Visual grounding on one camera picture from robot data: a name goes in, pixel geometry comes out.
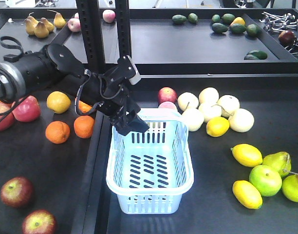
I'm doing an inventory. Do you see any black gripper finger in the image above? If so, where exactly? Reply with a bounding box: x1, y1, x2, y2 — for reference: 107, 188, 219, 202
114, 122, 132, 136
128, 111, 149, 133

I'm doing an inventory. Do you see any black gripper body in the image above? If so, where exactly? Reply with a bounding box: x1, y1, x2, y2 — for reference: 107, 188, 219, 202
92, 58, 140, 127

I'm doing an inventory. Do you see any light blue plastic basket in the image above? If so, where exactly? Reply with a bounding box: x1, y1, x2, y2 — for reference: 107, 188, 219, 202
106, 108, 194, 215

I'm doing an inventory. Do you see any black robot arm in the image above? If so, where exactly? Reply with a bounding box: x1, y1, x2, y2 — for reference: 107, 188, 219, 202
0, 44, 149, 136

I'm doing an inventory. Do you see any pink peach behind basket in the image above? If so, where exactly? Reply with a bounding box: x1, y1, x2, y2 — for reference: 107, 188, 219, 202
158, 101, 178, 111

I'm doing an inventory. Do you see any white melon three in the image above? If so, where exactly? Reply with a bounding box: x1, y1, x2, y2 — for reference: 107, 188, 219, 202
217, 95, 240, 117

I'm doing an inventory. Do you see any brown pear three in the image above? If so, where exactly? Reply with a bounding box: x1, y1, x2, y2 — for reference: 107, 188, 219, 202
40, 18, 55, 33

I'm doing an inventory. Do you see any green avocado three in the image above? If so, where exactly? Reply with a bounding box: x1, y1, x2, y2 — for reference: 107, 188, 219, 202
211, 14, 221, 23

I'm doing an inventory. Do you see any large orange with nub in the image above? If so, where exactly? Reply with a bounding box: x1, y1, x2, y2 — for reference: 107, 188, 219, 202
74, 98, 92, 113

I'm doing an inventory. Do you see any small orange right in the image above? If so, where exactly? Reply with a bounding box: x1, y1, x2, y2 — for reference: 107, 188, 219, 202
74, 116, 94, 139

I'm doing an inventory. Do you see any small orange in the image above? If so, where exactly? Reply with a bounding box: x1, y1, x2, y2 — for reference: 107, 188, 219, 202
74, 116, 94, 139
45, 121, 71, 144

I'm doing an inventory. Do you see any red apple right tray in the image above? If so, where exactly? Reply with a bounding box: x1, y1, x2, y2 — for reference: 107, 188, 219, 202
158, 87, 177, 104

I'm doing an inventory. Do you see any white melon one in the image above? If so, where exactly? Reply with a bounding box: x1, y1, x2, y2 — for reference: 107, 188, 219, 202
177, 92, 199, 112

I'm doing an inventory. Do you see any white melon five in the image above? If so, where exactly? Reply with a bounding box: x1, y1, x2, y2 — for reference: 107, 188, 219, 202
182, 108, 204, 132

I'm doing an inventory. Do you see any yellow round citrus fruit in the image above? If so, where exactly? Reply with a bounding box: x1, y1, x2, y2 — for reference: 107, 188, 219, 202
46, 91, 71, 114

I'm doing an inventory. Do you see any small orange left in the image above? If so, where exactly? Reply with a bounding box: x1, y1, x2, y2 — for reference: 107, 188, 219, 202
45, 121, 71, 144

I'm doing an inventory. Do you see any white melon four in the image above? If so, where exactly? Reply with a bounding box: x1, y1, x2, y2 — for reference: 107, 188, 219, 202
198, 102, 222, 123

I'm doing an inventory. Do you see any white melon two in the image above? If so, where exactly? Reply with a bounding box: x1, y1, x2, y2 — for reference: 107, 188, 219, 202
198, 87, 219, 104

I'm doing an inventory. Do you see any black upper display tray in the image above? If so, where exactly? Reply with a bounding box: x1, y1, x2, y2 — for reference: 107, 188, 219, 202
0, 8, 298, 76

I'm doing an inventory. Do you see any wooden black produce stand left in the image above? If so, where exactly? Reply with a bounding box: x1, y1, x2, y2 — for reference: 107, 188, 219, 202
0, 89, 109, 234

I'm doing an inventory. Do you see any yellow lemon near melons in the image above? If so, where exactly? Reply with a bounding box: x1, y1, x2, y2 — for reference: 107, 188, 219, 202
206, 117, 230, 137

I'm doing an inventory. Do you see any large red apple right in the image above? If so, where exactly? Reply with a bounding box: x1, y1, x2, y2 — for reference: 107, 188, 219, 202
12, 96, 41, 122

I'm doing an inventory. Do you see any large red apple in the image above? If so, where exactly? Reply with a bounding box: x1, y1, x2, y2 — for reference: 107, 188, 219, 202
12, 96, 41, 122
0, 102, 15, 132

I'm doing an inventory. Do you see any pink apple upper tray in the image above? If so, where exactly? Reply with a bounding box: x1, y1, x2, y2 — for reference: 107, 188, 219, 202
68, 18, 81, 33

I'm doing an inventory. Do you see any brown pear four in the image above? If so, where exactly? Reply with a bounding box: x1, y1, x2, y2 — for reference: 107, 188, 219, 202
48, 10, 66, 29

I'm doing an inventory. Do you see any brown pear two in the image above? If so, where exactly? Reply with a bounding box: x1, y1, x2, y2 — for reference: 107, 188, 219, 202
34, 22, 49, 39

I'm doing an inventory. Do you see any green avocado one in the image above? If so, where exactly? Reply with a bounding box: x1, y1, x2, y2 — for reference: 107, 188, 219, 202
172, 14, 187, 25

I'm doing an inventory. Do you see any white melon six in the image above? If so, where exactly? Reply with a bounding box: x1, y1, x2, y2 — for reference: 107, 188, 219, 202
228, 108, 255, 133

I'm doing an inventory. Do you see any large red apple left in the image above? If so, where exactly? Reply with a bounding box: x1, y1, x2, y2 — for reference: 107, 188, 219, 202
0, 102, 15, 132

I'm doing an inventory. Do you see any green avocado two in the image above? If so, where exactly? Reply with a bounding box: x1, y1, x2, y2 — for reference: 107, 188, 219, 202
188, 13, 198, 24

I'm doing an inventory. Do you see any yellow lemon middle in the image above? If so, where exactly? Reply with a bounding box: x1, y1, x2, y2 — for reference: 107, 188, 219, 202
230, 143, 263, 168

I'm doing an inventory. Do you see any brown pear one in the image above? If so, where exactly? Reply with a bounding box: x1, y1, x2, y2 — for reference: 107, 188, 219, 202
24, 19, 36, 36

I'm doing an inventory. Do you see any red yellow apple middle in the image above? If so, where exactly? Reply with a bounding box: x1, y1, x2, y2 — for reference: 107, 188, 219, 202
0, 176, 35, 208

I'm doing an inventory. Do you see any red yellow apple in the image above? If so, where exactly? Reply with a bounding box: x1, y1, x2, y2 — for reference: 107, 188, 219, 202
22, 210, 57, 234
0, 176, 35, 208

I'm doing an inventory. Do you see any red yellow apple front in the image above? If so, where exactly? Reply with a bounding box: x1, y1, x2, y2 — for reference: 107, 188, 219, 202
22, 210, 57, 234

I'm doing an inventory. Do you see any green avocado five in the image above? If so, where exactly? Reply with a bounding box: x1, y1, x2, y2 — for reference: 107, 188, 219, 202
211, 22, 228, 34

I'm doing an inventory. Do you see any yellow lemon front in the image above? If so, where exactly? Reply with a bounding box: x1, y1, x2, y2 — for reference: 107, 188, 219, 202
232, 180, 263, 210

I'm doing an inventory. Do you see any green avocado front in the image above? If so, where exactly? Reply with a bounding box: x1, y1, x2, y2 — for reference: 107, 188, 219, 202
244, 50, 268, 60

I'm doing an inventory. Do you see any black produce stand right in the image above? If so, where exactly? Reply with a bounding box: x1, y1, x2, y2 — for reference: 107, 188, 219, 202
95, 77, 298, 234

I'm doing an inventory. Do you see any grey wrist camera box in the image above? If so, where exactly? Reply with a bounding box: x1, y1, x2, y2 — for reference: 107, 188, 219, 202
126, 56, 141, 85

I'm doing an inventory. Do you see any pink apple behind post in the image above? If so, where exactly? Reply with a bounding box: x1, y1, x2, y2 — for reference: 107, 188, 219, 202
102, 9, 116, 23

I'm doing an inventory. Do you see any black shelf upright post right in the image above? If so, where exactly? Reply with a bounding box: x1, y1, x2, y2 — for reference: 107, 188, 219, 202
115, 0, 131, 64

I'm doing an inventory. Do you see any black shelf upright post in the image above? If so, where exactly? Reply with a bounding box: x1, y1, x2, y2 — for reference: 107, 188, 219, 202
115, 0, 131, 64
76, 0, 105, 73

